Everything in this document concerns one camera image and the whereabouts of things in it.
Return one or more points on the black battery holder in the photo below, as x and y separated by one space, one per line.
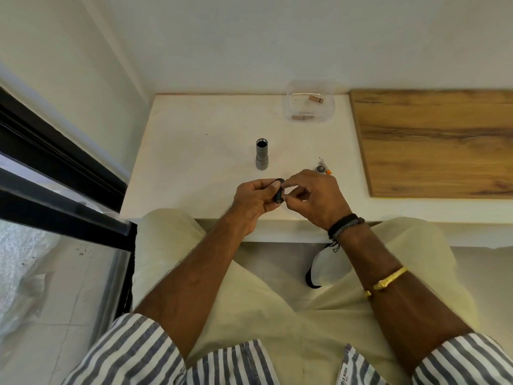
278 193

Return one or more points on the person's left hand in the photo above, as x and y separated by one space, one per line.
244 204

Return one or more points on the cream trousers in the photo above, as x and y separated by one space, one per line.
260 312

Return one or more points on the person's left forearm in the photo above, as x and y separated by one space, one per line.
192 288

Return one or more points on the copper-coloured battery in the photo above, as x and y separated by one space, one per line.
301 117
316 99

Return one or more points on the black round flashlight cap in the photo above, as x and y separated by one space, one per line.
320 169

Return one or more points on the person's right forearm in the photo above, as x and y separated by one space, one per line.
400 300

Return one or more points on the blue white striped shirt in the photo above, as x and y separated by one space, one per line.
132 350

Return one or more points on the person's right hand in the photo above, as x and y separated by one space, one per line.
320 200

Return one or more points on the clear plastic container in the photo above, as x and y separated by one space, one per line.
308 109

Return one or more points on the black window frame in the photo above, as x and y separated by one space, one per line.
60 184

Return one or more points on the gold bangle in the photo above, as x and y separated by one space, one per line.
386 282

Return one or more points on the wooden board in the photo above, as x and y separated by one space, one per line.
437 144

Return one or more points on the person's right thumb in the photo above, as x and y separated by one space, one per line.
296 192

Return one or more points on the grey flashlight body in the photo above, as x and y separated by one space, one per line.
262 158

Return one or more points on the person's left thumb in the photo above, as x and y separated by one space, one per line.
263 183

